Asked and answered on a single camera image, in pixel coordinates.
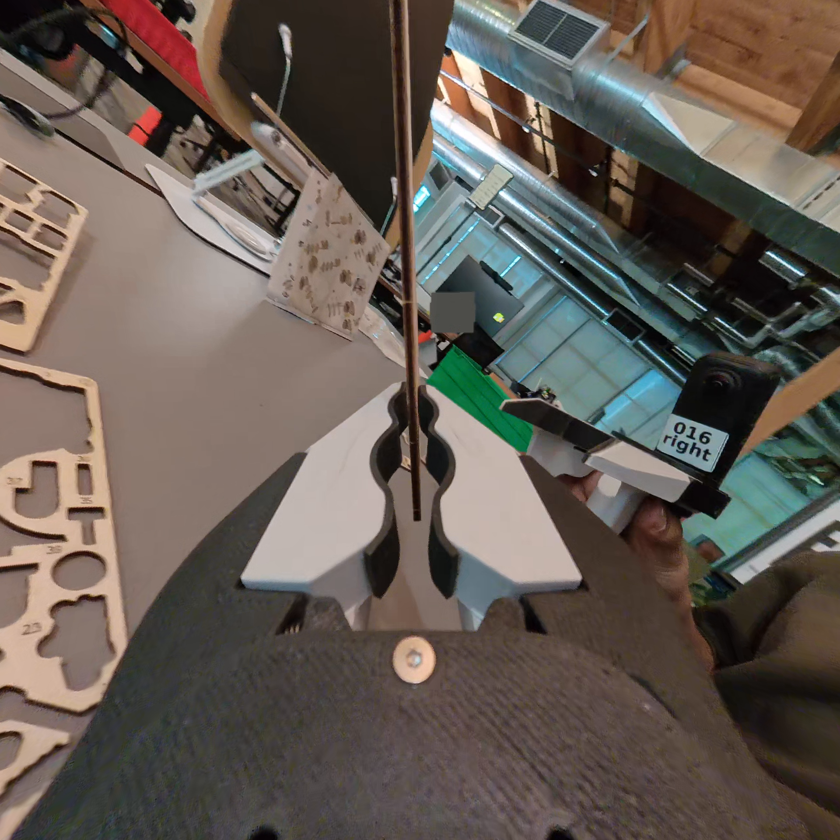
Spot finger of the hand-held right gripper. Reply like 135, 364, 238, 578
500, 399, 618, 454
524, 427, 691, 503

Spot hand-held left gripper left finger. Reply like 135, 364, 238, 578
240, 382, 406, 630

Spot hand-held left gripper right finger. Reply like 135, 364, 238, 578
419, 384, 585, 627

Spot wooden puzzle sheet with wheels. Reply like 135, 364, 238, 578
390, 0, 422, 522

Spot person's right forearm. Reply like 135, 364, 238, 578
656, 571, 718, 672

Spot grey desk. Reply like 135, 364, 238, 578
0, 46, 434, 840

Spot person's right hand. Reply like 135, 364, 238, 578
566, 469, 690, 592

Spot green plastic bin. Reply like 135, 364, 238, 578
427, 346, 534, 454

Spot white sign on pole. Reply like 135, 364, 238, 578
469, 164, 515, 211

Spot printed instruction booklet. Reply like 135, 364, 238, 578
266, 172, 393, 341

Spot white monitor stand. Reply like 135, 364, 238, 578
144, 121, 309, 275

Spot black computer monitor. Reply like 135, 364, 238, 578
200, 0, 455, 245

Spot wooden post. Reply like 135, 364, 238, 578
742, 357, 840, 460

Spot black wall screen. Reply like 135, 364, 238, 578
453, 256, 526, 329

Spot silver ventilation duct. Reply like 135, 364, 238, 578
433, 0, 840, 395

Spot white cable with plug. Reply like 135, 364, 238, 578
274, 23, 294, 116

